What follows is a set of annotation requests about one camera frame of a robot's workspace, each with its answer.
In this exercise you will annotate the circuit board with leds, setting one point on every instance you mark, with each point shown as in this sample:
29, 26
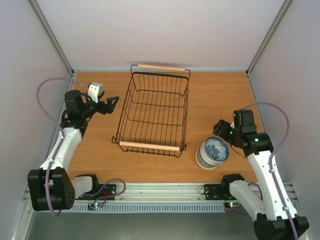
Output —
94, 206
231, 204

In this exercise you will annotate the left circuit board with leds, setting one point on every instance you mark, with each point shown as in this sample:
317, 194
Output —
94, 206

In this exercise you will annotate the plain white bowl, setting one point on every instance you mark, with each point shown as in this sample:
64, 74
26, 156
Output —
206, 159

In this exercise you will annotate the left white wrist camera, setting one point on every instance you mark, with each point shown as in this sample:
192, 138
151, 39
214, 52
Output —
95, 90

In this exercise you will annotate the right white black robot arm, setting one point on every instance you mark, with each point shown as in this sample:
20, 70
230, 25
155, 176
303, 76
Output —
274, 216

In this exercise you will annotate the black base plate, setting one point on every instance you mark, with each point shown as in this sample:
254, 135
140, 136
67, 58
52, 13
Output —
109, 189
213, 192

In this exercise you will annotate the blue patterned white bowl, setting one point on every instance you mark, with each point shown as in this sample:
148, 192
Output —
216, 149

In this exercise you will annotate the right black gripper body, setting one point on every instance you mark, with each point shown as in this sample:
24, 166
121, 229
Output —
221, 129

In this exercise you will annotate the right circuit board with leds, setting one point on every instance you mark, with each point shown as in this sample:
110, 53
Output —
231, 204

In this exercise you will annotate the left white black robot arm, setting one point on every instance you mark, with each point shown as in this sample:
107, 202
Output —
50, 187

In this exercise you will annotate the black wire dish rack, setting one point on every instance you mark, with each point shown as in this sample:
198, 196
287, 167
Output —
153, 118

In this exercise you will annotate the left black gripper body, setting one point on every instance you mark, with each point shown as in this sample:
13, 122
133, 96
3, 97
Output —
103, 110

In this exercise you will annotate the grey slotted cable duct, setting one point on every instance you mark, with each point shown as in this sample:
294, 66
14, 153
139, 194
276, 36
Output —
133, 208

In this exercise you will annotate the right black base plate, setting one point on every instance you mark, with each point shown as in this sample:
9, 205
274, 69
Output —
213, 192

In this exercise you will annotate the aluminium rail front frame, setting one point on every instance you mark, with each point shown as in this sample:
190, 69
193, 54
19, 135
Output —
162, 192

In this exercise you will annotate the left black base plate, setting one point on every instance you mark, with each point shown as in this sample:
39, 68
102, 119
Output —
109, 189

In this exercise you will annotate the green bowl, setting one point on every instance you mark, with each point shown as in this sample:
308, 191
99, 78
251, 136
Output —
200, 163

